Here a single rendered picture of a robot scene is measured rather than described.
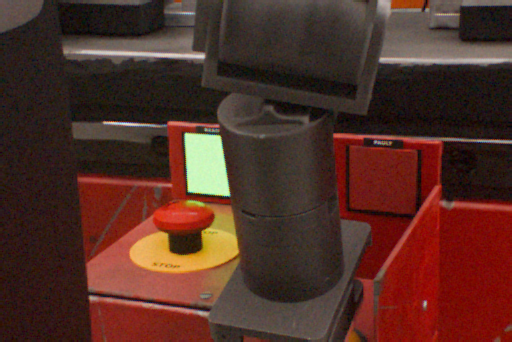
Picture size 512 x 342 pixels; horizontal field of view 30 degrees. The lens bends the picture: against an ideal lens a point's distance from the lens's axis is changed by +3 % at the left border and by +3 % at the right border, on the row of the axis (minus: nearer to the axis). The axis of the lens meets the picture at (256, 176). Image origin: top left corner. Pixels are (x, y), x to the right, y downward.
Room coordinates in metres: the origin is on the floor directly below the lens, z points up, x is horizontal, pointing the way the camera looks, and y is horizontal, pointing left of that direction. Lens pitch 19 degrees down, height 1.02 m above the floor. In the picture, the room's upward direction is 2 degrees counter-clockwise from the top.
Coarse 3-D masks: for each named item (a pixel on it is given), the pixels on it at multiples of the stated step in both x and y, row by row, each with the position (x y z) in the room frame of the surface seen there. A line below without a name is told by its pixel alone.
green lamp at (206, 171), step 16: (192, 144) 0.66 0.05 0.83; (208, 144) 0.65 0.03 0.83; (192, 160) 0.66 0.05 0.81; (208, 160) 0.65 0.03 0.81; (224, 160) 0.65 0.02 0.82; (192, 176) 0.66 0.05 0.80; (208, 176) 0.65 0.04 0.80; (224, 176) 0.65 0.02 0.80; (208, 192) 0.65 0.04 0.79; (224, 192) 0.65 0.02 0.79
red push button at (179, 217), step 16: (160, 208) 0.57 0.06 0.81; (176, 208) 0.57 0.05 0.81; (192, 208) 0.57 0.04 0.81; (208, 208) 0.57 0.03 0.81; (160, 224) 0.55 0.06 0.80; (176, 224) 0.55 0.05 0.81; (192, 224) 0.55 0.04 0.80; (208, 224) 0.56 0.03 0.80; (176, 240) 0.56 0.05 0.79; (192, 240) 0.56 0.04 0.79
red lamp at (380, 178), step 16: (352, 160) 0.61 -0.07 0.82; (368, 160) 0.61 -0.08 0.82; (384, 160) 0.60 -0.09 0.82; (400, 160) 0.60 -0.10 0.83; (352, 176) 0.61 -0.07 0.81; (368, 176) 0.61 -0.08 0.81; (384, 176) 0.60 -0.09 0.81; (400, 176) 0.60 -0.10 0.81; (352, 192) 0.61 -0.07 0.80; (368, 192) 0.61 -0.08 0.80; (384, 192) 0.60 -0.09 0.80; (400, 192) 0.60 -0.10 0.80; (352, 208) 0.61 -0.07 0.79; (368, 208) 0.61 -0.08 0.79; (384, 208) 0.60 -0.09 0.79; (400, 208) 0.60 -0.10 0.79
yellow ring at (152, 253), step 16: (144, 240) 0.58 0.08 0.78; (160, 240) 0.58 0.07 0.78; (208, 240) 0.58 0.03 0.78; (224, 240) 0.58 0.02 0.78; (144, 256) 0.56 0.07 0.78; (160, 256) 0.56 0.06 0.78; (176, 256) 0.56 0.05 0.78; (192, 256) 0.55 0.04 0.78; (208, 256) 0.55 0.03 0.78; (224, 256) 0.55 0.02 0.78; (160, 272) 0.54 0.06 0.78; (176, 272) 0.53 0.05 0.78
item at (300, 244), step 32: (256, 224) 0.45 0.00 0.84; (288, 224) 0.44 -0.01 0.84; (320, 224) 0.45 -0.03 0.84; (352, 224) 0.52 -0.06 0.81; (256, 256) 0.46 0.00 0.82; (288, 256) 0.45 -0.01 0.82; (320, 256) 0.45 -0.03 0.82; (352, 256) 0.49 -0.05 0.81; (224, 288) 0.47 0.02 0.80; (256, 288) 0.46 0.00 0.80; (288, 288) 0.45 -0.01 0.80; (320, 288) 0.46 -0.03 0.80; (224, 320) 0.45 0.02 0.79; (256, 320) 0.45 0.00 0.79; (288, 320) 0.44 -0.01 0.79; (320, 320) 0.44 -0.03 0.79
